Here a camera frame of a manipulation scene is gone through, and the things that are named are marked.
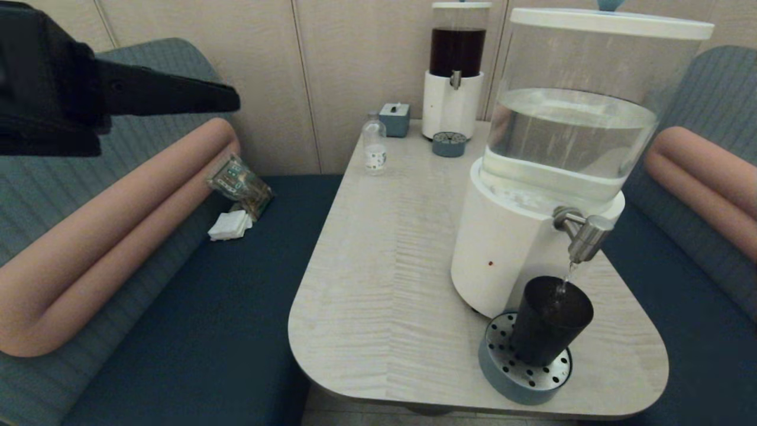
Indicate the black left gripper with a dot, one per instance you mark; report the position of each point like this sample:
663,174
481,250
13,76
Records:
47,89

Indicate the silver metal dispenser tap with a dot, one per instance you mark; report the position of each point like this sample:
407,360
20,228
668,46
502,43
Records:
585,234

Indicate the black tapered cup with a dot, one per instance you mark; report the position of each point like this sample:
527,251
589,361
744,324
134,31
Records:
550,322

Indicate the long pink bolster cushion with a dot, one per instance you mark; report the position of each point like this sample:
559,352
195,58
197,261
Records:
118,225

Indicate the white folded napkins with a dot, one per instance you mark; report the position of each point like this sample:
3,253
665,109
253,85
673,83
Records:
229,225

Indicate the teal bench with snack packet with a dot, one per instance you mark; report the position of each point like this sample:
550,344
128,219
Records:
148,296

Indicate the small clear plastic bottle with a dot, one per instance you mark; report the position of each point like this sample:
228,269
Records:
374,151

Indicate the blue-grey napkin box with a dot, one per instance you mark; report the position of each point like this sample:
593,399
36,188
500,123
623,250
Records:
394,121

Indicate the small dark drink dispenser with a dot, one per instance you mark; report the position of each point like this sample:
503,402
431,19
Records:
452,100

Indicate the small blue-grey drip tray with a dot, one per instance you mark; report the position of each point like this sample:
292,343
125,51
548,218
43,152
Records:
448,145

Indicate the large white water dispenser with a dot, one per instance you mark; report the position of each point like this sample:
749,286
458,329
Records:
502,236

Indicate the large blue-grey perforated drip tray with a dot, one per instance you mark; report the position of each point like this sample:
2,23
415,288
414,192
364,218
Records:
502,381

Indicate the teal bench beside water dispenser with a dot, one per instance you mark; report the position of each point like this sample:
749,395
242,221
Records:
698,331

